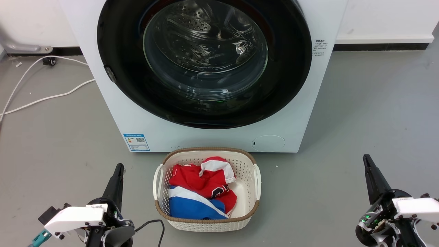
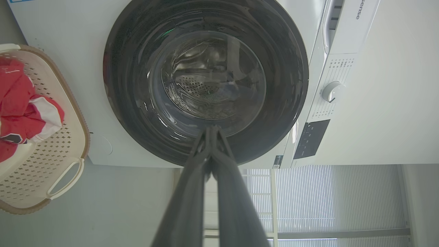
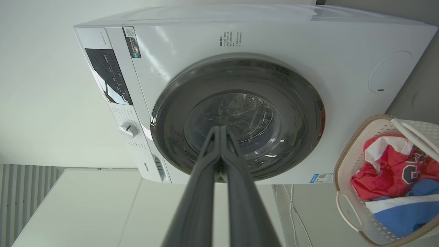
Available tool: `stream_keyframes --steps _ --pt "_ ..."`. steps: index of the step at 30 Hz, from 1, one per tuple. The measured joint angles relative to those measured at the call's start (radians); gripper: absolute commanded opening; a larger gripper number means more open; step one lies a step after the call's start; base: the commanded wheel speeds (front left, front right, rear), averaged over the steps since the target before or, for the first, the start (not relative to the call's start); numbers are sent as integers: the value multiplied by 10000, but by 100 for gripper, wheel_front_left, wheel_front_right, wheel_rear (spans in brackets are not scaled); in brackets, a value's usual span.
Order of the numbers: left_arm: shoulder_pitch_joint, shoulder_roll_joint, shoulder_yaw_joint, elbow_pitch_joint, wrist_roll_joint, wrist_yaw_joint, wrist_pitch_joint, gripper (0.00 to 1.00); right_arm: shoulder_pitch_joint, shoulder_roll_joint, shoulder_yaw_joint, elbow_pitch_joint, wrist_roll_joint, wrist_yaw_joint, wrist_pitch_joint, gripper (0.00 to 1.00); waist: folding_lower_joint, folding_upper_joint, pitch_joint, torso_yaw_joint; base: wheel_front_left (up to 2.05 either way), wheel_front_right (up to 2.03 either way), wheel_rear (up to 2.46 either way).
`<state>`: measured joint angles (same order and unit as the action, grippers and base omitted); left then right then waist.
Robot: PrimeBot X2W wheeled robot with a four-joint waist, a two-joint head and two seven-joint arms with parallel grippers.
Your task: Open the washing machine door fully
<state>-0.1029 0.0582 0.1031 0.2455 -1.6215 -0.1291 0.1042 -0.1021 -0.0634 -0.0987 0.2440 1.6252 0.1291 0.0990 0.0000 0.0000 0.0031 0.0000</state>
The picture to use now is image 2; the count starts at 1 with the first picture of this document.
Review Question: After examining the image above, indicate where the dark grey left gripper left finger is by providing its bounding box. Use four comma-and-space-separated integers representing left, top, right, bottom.
151, 126, 212, 247

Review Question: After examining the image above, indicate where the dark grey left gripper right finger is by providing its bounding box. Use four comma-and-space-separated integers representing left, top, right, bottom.
210, 126, 271, 247

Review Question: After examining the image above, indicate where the dark round washer door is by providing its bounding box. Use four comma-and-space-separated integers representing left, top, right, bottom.
103, 0, 309, 167

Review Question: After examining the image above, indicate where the white front-load washing machine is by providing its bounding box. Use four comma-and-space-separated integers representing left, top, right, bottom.
7, 0, 439, 169

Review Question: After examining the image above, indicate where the black washer display panel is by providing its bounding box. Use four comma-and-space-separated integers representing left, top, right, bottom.
294, 119, 331, 160

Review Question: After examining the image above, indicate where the white window blind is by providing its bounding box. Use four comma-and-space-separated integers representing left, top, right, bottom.
246, 165, 411, 247

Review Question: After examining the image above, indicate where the beige perforated laundry basket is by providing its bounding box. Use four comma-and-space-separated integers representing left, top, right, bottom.
0, 44, 91, 215

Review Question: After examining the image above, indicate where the white round control dial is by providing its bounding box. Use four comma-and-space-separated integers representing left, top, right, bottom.
322, 81, 346, 103

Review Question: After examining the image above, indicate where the red and white garment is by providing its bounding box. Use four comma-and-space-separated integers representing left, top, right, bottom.
0, 57, 65, 163

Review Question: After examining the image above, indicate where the white detergent drawer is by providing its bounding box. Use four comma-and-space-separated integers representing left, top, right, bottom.
322, 0, 380, 55

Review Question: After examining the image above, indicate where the white window frame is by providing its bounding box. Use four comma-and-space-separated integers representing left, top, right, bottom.
173, 168, 412, 247

